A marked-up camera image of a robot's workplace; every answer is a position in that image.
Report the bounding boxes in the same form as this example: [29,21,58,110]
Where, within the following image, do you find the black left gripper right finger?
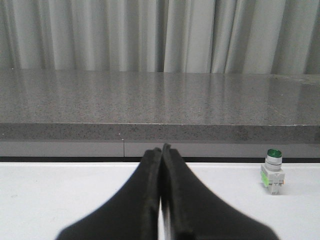
[161,143,278,240]

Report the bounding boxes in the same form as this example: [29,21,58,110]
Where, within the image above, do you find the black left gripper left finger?
[57,148,162,240]

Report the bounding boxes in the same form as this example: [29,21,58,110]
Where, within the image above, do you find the grey stone counter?
[0,69,320,158]

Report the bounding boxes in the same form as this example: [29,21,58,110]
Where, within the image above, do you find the grey curtain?
[0,0,320,75]

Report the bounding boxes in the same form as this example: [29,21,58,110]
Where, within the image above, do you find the green pushbutton switch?
[260,148,285,195]

